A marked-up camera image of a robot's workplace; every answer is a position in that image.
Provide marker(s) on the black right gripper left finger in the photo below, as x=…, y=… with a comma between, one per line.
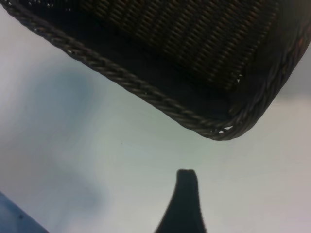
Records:
x=177, y=211

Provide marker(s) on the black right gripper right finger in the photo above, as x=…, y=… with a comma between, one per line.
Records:
x=193, y=211

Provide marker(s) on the dark brown woven basket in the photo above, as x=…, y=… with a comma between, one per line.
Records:
x=194, y=48

